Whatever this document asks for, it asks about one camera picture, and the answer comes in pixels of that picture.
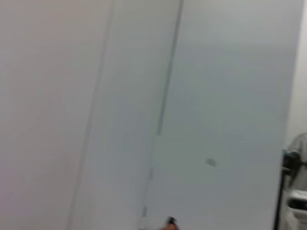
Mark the dark equipment at right edge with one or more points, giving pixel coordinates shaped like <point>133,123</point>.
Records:
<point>299,143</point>

